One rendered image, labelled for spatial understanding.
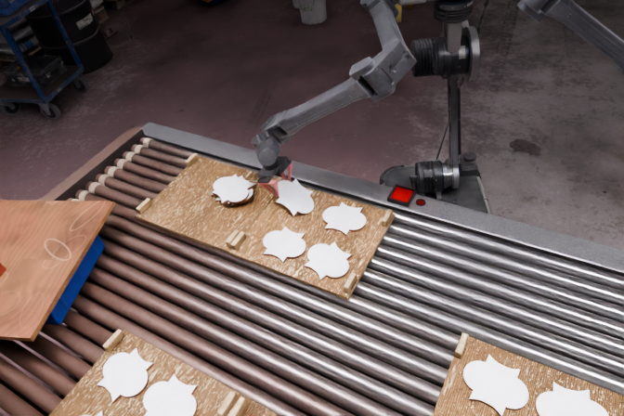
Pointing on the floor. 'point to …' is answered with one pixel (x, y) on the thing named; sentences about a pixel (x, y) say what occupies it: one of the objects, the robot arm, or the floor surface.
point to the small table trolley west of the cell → (14, 95)
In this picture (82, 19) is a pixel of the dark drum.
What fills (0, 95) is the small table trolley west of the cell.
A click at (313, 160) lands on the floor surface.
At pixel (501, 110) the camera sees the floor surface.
